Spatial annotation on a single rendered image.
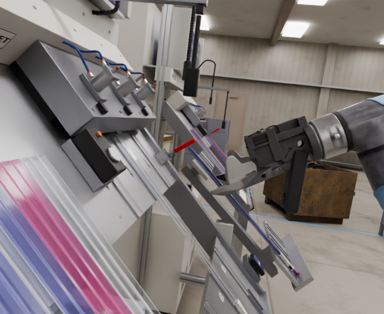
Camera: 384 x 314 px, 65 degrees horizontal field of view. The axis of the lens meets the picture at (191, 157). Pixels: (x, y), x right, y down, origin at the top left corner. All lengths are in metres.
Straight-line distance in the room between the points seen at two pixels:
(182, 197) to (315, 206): 3.36
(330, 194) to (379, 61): 8.98
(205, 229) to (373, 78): 11.89
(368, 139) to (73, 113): 0.47
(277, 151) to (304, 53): 11.51
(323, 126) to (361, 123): 0.06
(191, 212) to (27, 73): 0.51
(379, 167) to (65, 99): 0.50
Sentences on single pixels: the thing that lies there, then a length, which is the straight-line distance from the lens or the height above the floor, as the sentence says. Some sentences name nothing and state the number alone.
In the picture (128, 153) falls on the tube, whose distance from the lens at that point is 0.61.
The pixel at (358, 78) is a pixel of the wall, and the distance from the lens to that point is 12.36.
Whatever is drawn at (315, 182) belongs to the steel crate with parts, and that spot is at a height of 0.54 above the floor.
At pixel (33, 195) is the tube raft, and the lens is 0.34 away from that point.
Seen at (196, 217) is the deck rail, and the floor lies 0.90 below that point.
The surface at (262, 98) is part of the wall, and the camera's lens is 11.65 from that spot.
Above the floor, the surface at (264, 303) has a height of 0.73.
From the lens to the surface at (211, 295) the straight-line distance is 0.60.
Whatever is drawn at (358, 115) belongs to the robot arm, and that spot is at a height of 1.20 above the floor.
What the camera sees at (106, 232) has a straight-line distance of 0.41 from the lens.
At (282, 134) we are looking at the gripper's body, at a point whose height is 1.15.
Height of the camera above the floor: 1.16
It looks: 8 degrees down
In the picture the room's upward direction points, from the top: 7 degrees clockwise
